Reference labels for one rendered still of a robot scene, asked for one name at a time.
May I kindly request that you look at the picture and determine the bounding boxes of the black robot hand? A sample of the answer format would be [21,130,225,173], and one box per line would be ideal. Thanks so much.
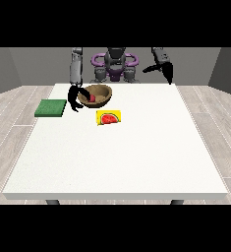
[142,61,174,86]
[67,83,91,113]

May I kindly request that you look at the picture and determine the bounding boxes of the green square pad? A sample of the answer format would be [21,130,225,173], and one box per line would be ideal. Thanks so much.
[33,98,68,118]

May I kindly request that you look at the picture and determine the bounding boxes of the grey robot trunk purple rings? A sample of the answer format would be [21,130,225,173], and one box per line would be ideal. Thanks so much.
[89,47,141,84]

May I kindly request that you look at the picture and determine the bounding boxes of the brown wooden bowl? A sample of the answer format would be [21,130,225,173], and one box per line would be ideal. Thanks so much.
[78,84,113,108]

